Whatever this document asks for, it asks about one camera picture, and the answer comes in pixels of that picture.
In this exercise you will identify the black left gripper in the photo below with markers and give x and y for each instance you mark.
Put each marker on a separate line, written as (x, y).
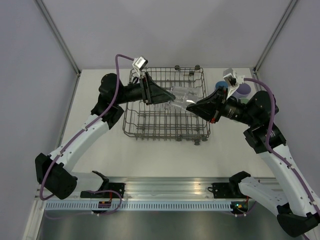
(151, 92)

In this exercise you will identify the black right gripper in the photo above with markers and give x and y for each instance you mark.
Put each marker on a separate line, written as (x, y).
(211, 107)

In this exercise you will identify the clear glass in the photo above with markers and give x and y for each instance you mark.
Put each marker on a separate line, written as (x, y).
(184, 96)
(160, 107)

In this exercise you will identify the blue plastic cup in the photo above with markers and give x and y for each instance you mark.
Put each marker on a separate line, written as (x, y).
(221, 85)

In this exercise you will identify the green plastic cup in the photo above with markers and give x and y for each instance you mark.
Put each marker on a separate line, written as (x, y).
(243, 100)

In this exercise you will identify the purple plastic cup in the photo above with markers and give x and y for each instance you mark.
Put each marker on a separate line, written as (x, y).
(243, 91)

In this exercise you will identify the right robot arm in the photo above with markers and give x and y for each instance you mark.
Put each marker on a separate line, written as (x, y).
(297, 209)

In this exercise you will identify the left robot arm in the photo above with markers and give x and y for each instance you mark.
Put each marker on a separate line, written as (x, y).
(54, 171)

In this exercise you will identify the grey wire dish rack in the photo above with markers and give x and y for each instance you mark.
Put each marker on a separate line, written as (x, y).
(142, 122)

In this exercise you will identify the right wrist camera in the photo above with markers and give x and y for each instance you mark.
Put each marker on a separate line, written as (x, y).
(233, 80)

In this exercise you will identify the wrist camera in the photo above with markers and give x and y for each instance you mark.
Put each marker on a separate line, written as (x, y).
(233, 80)
(139, 64)

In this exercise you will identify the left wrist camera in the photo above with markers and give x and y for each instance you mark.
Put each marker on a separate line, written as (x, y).
(139, 64)

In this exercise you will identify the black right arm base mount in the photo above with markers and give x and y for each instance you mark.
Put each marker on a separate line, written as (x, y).
(222, 190)

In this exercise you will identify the aluminium table front rail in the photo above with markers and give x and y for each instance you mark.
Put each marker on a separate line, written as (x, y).
(151, 188)

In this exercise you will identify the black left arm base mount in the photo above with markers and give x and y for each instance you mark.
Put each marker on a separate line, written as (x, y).
(113, 190)

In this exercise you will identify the aluminium frame post left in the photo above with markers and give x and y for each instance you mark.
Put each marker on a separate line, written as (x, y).
(57, 35)

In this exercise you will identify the aluminium frame post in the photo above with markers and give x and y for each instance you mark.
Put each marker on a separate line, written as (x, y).
(275, 34)
(57, 35)

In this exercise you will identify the aluminium frame post right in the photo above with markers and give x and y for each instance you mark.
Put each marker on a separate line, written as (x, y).
(275, 34)

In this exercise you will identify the white slotted cable duct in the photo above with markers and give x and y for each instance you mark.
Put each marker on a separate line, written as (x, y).
(130, 205)

